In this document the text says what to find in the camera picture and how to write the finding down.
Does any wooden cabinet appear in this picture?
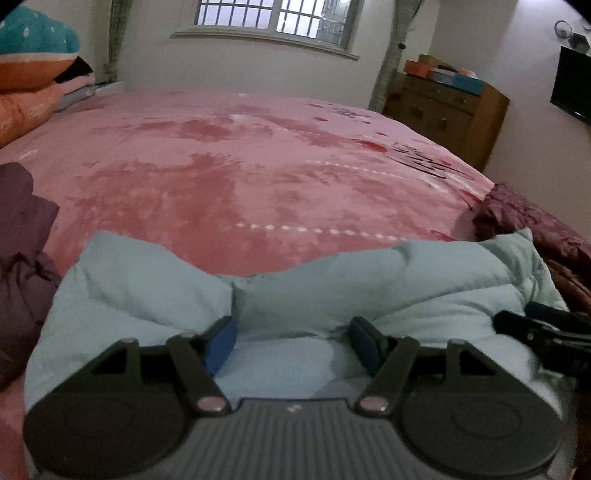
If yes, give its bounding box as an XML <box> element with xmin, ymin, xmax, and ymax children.
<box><xmin>383</xmin><ymin>71</ymin><xmax>511</xmax><ymax>173</ymax></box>

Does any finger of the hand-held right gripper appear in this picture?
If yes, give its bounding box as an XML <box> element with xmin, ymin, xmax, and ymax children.
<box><xmin>525</xmin><ymin>301</ymin><xmax>591</xmax><ymax>326</ymax></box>
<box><xmin>493</xmin><ymin>310</ymin><xmax>556</xmax><ymax>345</ymax></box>

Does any blue box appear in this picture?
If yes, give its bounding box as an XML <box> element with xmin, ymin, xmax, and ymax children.
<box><xmin>431</xmin><ymin>69</ymin><xmax>486</xmax><ymax>96</ymax></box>

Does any black cloth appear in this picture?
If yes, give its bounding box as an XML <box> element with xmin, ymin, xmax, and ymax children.
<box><xmin>59</xmin><ymin>55</ymin><xmax>95</xmax><ymax>85</ymax></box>

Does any barred window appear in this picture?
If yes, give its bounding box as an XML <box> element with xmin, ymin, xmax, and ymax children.
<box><xmin>171</xmin><ymin>0</ymin><xmax>365</xmax><ymax>61</ymax></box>

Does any cardboard box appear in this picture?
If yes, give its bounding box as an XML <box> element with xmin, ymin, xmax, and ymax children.
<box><xmin>418</xmin><ymin>54</ymin><xmax>456</xmax><ymax>71</ymax></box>

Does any pale folded cloth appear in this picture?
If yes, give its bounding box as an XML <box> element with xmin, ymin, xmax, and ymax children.
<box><xmin>54</xmin><ymin>79</ymin><xmax>125</xmax><ymax>113</ymax></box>

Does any light green puffer jacket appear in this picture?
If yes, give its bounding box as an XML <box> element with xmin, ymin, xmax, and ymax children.
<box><xmin>23</xmin><ymin>227</ymin><xmax>578</xmax><ymax>480</ymax></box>

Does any maroon patterned blanket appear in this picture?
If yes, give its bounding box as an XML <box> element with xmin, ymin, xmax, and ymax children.
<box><xmin>472</xmin><ymin>183</ymin><xmax>591</xmax><ymax>315</ymax></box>

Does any checked curtain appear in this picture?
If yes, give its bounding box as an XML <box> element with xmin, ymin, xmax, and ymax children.
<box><xmin>369</xmin><ymin>0</ymin><xmax>426</xmax><ymax>114</ymax></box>
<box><xmin>102</xmin><ymin>0</ymin><xmax>128</xmax><ymax>84</ymax></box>

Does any teal and orange pillow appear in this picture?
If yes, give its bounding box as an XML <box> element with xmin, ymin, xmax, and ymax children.
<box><xmin>0</xmin><ymin>83</ymin><xmax>65</xmax><ymax>150</ymax></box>
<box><xmin>0</xmin><ymin>6</ymin><xmax>81</xmax><ymax>90</ymax></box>

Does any wall television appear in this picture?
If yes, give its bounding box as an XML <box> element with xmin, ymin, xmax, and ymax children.
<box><xmin>549</xmin><ymin>45</ymin><xmax>591</xmax><ymax>123</ymax></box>

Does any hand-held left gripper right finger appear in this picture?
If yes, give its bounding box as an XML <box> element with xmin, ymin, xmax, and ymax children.
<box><xmin>348</xmin><ymin>316</ymin><xmax>500</xmax><ymax>414</ymax></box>

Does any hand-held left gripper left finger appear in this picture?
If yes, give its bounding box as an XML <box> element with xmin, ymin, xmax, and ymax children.
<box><xmin>91</xmin><ymin>316</ymin><xmax>239</xmax><ymax>416</ymax></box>

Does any dark purple cloth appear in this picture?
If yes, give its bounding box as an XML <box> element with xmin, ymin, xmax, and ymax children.
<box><xmin>0</xmin><ymin>161</ymin><xmax>63</xmax><ymax>391</ymax></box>

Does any pink printed blanket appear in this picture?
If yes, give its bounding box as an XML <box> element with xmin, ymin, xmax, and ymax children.
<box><xmin>0</xmin><ymin>88</ymin><xmax>498</xmax><ymax>480</ymax></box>

